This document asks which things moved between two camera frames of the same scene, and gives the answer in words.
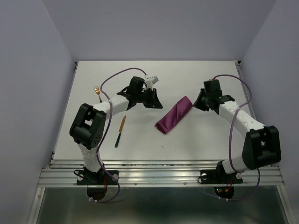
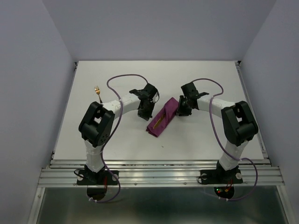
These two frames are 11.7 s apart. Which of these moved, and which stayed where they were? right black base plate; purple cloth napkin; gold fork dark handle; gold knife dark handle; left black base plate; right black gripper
Moved: right black gripper; purple cloth napkin; gold knife dark handle
Stayed: right black base plate; gold fork dark handle; left black base plate
